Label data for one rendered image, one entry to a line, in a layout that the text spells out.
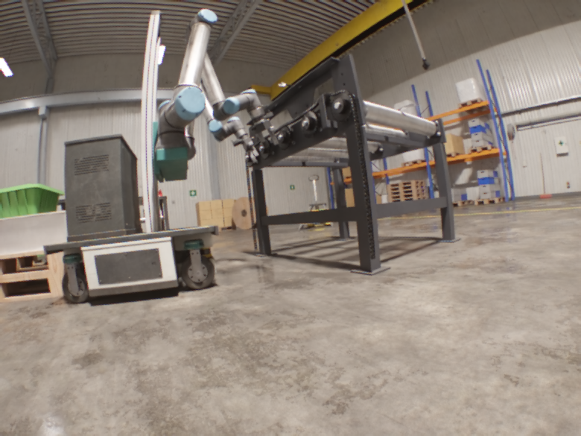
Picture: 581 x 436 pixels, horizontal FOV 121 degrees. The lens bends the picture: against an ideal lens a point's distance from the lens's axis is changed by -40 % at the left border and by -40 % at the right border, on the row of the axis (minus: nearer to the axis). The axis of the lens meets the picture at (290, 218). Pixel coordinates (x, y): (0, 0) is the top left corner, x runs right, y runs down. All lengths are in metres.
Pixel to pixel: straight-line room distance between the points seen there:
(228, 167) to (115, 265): 11.34
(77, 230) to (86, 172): 0.29
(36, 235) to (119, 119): 10.67
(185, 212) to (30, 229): 10.04
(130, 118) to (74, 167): 10.98
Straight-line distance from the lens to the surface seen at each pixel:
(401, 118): 1.76
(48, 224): 2.06
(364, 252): 1.40
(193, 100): 1.33
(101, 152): 1.52
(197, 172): 12.07
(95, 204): 1.48
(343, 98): 1.46
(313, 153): 2.34
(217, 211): 9.16
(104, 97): 12.29
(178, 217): 11.69
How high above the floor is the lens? 0.34
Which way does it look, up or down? 1 degrees down
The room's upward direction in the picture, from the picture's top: 6 degrees counter-clockwise
